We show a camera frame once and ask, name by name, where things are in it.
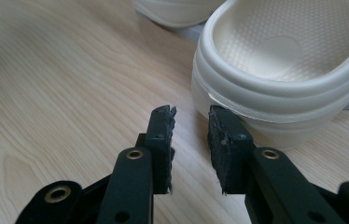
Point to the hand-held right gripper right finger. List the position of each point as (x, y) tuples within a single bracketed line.
[(230, 149)]

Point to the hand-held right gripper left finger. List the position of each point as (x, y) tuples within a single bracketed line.
[(161, 149)]

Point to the cream perforated clog shoe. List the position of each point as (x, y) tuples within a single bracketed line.
[(287, 93), (178, 12)]

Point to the gray shoe rack orange frame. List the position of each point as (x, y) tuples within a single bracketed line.
[(192, 32)]

